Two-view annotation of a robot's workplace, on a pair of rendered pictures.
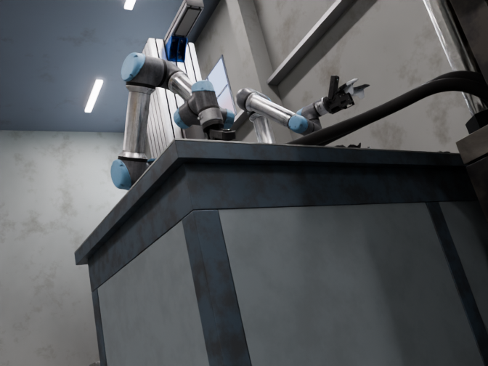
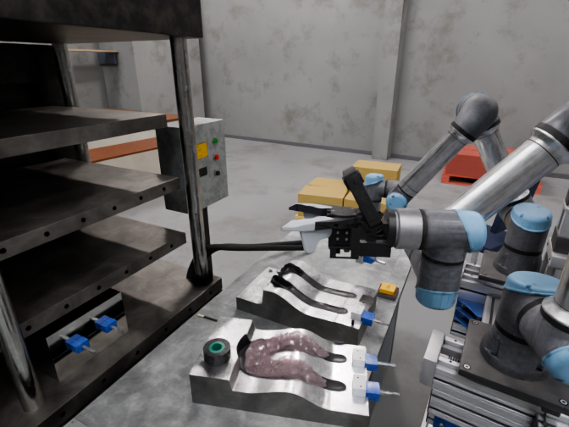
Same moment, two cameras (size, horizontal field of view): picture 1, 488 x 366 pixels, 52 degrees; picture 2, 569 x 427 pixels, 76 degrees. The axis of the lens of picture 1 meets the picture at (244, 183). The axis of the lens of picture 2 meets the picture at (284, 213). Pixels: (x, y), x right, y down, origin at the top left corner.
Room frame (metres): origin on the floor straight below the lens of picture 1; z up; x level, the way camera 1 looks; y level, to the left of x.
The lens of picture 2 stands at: (2.59, -0.91, 1.71)
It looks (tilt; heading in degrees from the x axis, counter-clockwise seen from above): 22 degrees down; 153
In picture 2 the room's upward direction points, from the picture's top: straight up
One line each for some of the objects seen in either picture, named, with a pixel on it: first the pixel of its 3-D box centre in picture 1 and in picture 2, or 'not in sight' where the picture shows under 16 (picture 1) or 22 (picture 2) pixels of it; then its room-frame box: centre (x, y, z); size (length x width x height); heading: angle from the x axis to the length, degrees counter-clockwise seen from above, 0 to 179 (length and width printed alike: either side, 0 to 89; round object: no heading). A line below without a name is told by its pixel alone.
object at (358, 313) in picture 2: not in sight; (370, 318); (1.81, -0.18, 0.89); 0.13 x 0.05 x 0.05; 36
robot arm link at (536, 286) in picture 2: not in sight; (532, 303); (2.23, -0.09, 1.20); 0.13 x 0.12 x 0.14; 147
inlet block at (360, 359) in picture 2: not in sight; (373, 363); (1.94, -0.27, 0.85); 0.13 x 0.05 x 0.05; 53
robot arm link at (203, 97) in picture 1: (204, 99); (374, 187); (1.49, 0.06, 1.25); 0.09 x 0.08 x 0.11; 44
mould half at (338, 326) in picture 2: not in sight; (306, 295); (1.55, -0.29, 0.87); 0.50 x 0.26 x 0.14; 36
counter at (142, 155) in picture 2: not in sight; (125, 174); (-2.61, -0.69, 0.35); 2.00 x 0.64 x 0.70; 120
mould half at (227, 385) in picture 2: not in sight; (284, 366); (1.83, -0.53, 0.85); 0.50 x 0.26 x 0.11; 53
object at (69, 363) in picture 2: not in sight; (46, 313); (1.22, -1.20, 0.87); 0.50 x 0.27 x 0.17; 36
